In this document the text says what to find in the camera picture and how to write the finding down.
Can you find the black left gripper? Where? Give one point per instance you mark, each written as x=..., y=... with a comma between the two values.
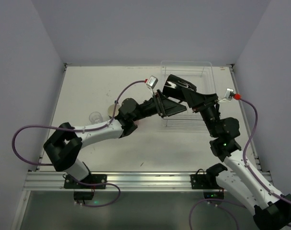
x=159, y=103

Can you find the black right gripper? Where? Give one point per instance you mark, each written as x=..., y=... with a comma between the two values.
x=202, y=101

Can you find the black metal mug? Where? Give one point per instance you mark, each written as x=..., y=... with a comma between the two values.
x=174, y=85

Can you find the clear faceted glass cup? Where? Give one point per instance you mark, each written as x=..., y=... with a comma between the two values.
x=95, y=118

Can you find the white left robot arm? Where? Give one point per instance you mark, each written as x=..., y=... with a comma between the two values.
x=64, y=144

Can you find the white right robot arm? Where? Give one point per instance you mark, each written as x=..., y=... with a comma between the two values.
x=270, y=208

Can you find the right black controller box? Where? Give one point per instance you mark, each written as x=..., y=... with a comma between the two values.
x=214, y=197

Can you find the black controller box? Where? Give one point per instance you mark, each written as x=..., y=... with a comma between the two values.
x=214, y=197
x=83, y=196

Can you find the left black controller box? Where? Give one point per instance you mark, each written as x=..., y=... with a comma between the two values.
x=83, y=196

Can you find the clear wire dish rack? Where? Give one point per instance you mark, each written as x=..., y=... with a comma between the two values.
x=201, y=75

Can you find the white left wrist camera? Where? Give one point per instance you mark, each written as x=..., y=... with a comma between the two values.
x=151, y=82

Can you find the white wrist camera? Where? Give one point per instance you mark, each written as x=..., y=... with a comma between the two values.
x=228, y=96
x=151, y=82

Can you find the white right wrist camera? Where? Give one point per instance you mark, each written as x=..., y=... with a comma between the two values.
x=228, y=96

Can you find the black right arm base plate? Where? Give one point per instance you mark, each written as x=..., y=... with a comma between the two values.
x=204, y=181

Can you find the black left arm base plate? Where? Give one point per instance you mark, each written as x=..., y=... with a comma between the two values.
x=98, y=179

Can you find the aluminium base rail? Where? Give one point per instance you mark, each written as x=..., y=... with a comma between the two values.
x=126, y=181

